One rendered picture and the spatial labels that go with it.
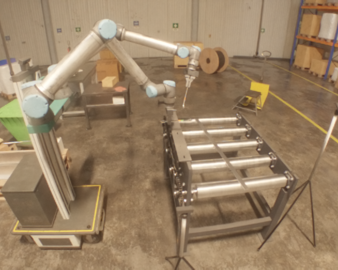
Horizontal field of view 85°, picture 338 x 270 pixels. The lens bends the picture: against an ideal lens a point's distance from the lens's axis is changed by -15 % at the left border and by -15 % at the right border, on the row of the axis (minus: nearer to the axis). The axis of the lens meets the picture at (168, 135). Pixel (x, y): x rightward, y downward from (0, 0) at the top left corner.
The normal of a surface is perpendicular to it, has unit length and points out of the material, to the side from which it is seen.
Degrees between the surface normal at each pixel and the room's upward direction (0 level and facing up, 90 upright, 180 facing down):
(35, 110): 93
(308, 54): 90
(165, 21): 90
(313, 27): 90
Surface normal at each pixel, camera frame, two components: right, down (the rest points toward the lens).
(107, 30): 0.61, 0.33
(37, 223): 0.12, 0.50
